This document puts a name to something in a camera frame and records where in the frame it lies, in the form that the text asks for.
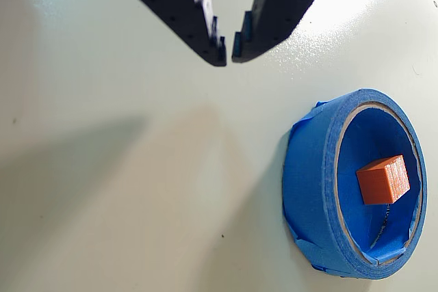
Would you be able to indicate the small red cube block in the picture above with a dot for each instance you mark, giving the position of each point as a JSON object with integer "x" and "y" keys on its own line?
{"x": 376, "y": 186}

